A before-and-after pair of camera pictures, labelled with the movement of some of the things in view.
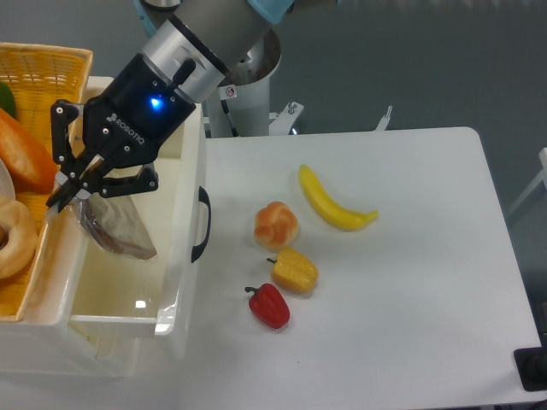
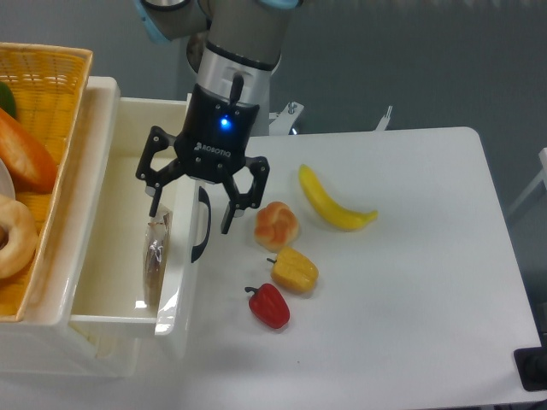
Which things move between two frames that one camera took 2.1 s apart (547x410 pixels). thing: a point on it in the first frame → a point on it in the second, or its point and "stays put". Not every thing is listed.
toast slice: (114, 226) → (156, 248)
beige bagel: (20, 248) stays put
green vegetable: (7, 100) stays put
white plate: (7, 186) stays put
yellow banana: (317, 195) stays put
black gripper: (123, 125) → (211, 144)
